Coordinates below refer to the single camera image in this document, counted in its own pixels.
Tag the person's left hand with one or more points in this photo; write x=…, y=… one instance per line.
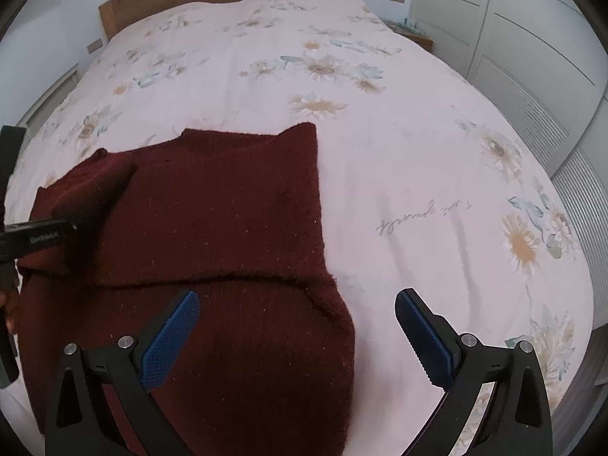
x=10, y=304

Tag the wooden nightstand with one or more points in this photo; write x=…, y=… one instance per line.
x=414, y=35

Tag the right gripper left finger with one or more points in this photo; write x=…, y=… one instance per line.
x=79, y=420

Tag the wall switch plate left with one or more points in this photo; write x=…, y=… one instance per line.
x=94, y=46

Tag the dark red knitted sweater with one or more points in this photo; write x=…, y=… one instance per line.
x=268, y=369

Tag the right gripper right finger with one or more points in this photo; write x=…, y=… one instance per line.
x=516, y=420

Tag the pink floral bed cover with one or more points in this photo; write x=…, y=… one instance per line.
x=423, y=182

